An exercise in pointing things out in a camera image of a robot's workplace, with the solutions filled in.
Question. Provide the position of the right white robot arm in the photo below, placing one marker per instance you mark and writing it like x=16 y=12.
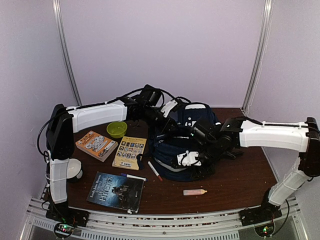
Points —
x=301 y=138

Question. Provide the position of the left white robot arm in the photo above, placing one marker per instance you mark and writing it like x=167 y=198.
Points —
x=149 y=104

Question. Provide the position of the right corner aluminium post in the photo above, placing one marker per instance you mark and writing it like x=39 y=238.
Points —
x=261 y=48

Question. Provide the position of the corner aluminium post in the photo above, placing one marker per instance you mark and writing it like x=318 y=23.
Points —
x=65 y=53
x=261 y=48

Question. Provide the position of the orange comic paperback book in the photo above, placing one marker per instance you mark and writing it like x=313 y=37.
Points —
x=96 y=145

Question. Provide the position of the navy blue backpack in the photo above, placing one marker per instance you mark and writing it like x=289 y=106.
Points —
x=165 y=146

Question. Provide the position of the purple capped white marker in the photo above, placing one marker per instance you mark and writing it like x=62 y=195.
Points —
x=134 y=177

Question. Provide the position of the red capped white marker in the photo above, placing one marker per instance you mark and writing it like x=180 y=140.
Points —
x=155 y=171

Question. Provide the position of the yellow paperback book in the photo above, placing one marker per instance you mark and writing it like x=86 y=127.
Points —
x=127 y=152

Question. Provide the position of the front aluminium rail frame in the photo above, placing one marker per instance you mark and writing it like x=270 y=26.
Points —
x=102 y=225

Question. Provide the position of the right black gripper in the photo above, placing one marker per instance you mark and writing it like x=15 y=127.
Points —
x=208 y=168

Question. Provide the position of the lime green plastic bowl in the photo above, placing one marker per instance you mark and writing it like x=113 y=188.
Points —
x=117 y=129

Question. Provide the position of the dark Wuthering Heights book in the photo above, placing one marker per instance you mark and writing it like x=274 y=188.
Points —
x=116 y=191

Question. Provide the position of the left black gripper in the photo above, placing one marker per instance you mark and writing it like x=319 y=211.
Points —
x=165 y=127

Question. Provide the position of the left corner aluminium post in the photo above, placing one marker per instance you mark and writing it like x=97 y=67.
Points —
x=65 y=53

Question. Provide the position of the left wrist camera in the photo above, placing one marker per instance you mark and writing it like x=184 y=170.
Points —
x=168 y=107

